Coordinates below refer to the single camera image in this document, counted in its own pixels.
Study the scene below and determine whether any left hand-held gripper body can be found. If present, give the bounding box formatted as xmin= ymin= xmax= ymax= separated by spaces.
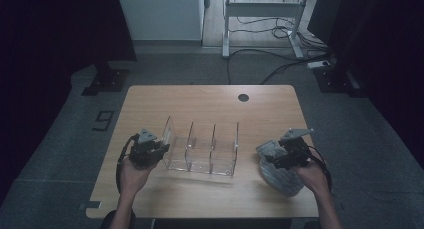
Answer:
xmin=129 ymin=128 xmax=163 ymax=170

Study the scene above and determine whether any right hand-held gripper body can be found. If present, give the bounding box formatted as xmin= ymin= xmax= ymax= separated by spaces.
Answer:
xmin=279 ymin=128 xmax=315 ymax=169

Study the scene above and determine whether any grey striped cloth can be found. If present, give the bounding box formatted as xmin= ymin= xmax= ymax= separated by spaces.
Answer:
xmin=255 ymin=139 xmax=305 ymax=197

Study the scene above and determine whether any clear acrylic divided organizer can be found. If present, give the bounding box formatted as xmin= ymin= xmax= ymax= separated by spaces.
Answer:
xmin=161 ymin=115 xmax=240 ymax=177

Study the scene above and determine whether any person's left hand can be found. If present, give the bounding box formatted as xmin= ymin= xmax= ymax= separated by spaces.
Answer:
xmin=118 ymin=157 xmax=157 ymax=197

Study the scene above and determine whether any person's right hand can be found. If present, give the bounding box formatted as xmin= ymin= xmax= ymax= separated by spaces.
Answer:
xmin=293 ymin=157 xmax=329 ymax=197

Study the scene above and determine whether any black stand base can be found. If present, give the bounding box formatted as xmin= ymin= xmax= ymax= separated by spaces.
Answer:
xmin=81 ymin=60 xmax=130 ymax=97
xmin=313 ymin=67 xmax=366 ymax=98

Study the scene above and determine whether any white power strip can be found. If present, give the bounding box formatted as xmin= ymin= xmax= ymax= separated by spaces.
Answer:
xmin=306 ymin=59 xmax=332 ymax=70

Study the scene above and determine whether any dark curtain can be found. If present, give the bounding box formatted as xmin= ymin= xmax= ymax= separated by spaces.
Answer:
xmin=0 ymin=0 xmax=138 ymax=207
xmin=306 ymin=0 xmax=424 ymax=172

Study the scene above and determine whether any left hand-held gripper black cable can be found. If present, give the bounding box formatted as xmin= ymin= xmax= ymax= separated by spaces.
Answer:
xmin=115 ymin=133 xmax=141 ymax=195

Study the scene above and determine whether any hand-held gripper black cable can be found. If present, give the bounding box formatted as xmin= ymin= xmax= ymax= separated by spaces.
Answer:
xmin=115 ymin=133 xmax=141 ymax=195
xmin=308 ymin=145 xmax=333 ymax=193

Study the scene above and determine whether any right hand-held gripper black cable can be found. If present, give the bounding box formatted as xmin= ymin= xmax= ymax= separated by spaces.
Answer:
xmin=308 ymin=145 xmax=333 ymax=193

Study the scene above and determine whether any long black floor cable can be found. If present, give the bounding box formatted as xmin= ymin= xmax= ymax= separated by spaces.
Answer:
xmin=226 ymin=48 xmax=331 ymax=86

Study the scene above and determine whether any black floor cable bundle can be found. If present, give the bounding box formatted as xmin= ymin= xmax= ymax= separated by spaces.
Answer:
xmin=229 ymin=16 xmax=329 ymax=53

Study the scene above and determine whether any white desk frame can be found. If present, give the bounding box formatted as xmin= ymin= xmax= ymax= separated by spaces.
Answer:
xmin=221 ymin=0 xmax=313 ymax=59

